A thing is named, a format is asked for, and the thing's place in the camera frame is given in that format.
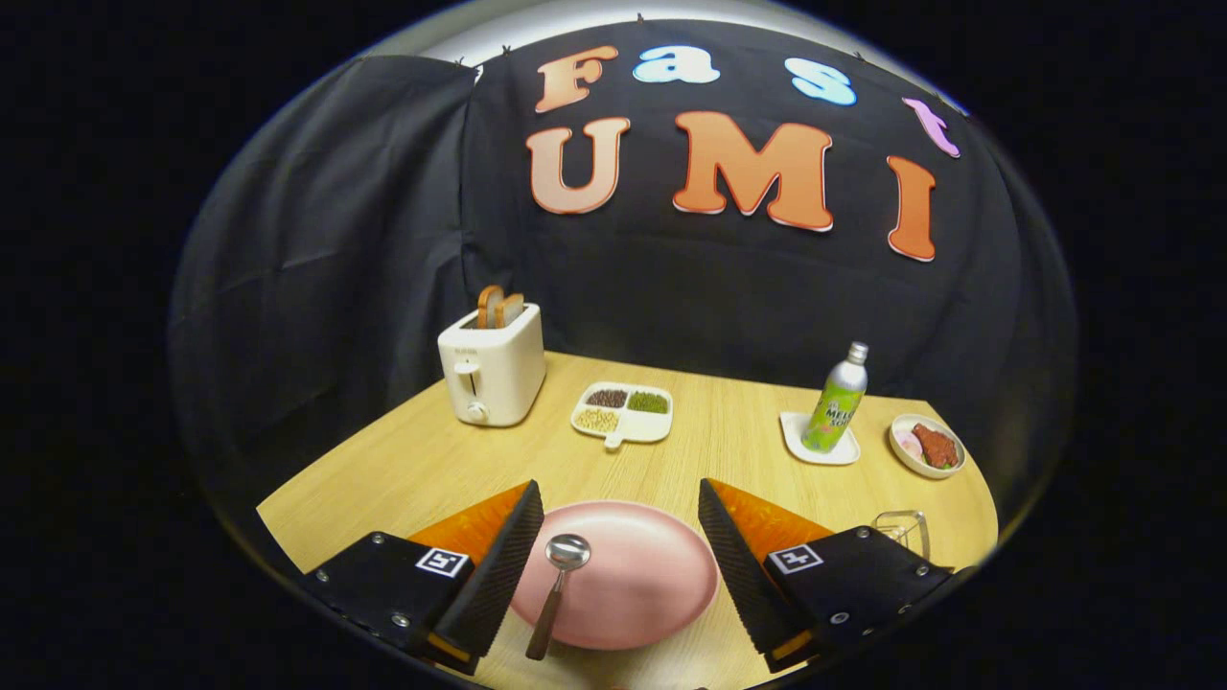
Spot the black backdrop cloth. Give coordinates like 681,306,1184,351
168,17,1079,538

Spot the metal wire cutlery rack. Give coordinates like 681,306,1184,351
870,510,931,562

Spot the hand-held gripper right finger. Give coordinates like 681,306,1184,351
697,477,958,675

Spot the wooden-handled metal spoon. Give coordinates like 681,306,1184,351
525,534,592,661

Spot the red-brown meat piece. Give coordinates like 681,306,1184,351
912,423,960,470

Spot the white divided snack dish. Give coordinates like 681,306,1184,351
570,381,675,451

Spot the white toaster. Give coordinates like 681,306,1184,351
437,303,547,428

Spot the green soda bottle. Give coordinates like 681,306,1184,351
801,341,870,454

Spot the pink round plate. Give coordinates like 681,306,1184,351
508,500,720,652

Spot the white square coaster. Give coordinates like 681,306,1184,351
779,411,862,467

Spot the white oval dish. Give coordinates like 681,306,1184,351
889,413,966,480

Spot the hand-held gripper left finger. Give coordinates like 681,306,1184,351
305,479,545,677

